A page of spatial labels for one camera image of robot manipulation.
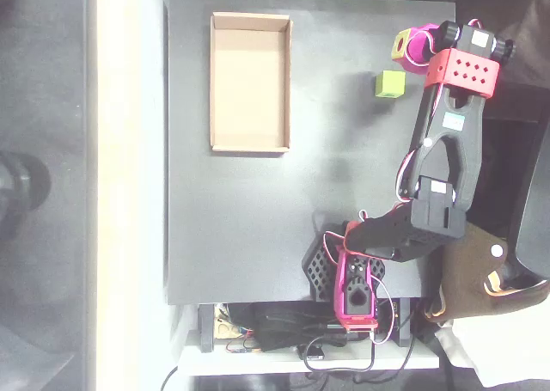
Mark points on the green cube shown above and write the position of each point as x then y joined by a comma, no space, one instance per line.
390,83

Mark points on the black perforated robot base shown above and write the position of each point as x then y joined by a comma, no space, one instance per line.
318,270

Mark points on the cardboard box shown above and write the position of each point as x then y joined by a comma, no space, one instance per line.
249,81

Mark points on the grey fabric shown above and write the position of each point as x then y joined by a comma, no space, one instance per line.
528,30

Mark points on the dark grey work board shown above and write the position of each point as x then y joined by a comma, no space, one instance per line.
240,219

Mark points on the black table clamp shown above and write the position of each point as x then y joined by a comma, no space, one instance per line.
206,328
403,322

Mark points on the white cloth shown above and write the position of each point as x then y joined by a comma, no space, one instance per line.
494,348

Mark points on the black usb adapter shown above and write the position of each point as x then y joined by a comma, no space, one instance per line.
313,352

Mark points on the light wooden piece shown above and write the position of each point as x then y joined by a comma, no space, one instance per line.
225,330

